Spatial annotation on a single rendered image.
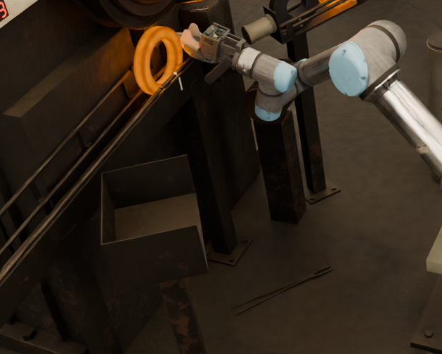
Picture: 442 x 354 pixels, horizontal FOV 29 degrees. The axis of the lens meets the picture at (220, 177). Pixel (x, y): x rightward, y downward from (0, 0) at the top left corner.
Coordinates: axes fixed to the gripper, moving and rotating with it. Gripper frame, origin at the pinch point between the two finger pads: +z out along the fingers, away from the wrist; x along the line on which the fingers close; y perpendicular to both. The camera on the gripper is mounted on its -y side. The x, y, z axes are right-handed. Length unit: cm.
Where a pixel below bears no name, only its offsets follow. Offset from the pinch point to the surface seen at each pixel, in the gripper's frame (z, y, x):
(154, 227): -29, -7, 57
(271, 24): -17.2, -1.8, -24.7
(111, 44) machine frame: 7.3, 8.0, 22.5
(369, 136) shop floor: -47, -64, -68
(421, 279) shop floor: -87, -50, -3
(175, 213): -31, -6, 52
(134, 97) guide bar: -0.8, -5.7, 23.0
